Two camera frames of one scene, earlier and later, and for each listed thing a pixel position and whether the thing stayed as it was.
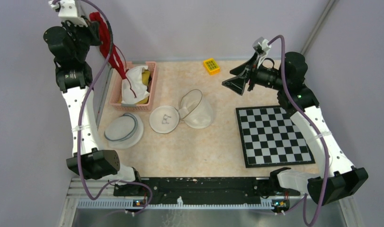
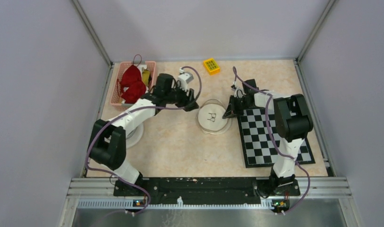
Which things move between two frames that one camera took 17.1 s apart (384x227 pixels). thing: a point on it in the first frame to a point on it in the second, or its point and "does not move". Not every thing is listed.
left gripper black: (91, 30) to (189, 103)
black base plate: (202, 190) does not move
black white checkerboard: (270, 137) does not move
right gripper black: (236, 84) to (232, 111)
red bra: (106, 44) to (131, 78)
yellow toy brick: (212, 66) does not move
